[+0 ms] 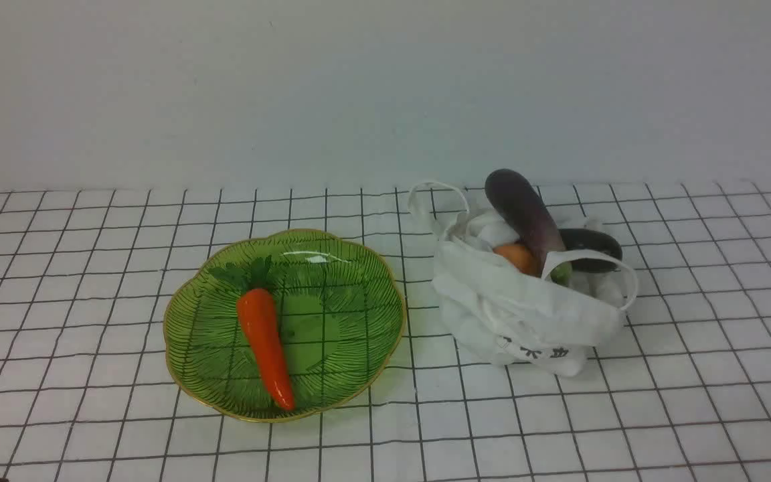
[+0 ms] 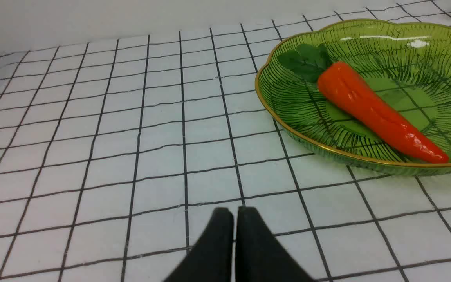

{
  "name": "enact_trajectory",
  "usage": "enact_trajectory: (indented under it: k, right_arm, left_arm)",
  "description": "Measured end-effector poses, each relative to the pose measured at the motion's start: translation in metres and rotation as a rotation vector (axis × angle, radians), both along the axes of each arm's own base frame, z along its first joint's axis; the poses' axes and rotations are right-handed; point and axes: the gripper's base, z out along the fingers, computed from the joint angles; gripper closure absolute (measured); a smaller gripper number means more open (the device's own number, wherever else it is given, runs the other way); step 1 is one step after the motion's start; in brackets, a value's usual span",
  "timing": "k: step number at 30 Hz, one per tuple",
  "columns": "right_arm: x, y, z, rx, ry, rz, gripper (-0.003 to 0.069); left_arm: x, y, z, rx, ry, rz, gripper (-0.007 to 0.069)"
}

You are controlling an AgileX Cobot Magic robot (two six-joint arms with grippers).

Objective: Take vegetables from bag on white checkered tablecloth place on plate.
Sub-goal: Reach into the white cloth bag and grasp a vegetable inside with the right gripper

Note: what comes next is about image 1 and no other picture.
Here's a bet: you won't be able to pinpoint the white grid tablecloth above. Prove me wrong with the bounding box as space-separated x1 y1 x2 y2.
0 182 771 481

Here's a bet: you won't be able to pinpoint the white cloth bag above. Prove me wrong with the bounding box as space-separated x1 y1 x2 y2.
407 182 640 376

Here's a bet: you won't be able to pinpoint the purple eggplant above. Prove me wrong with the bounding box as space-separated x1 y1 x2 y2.
485 169 566 275

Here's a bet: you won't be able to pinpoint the orange round vegetable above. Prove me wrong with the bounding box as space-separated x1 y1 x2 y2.
493 243 541 277

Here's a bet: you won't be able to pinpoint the green leaf-shaped glass plate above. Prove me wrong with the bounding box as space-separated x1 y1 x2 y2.
163 229 406 423

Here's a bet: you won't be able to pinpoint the orange plastic carrot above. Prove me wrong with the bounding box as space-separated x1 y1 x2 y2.
208 255 296 412

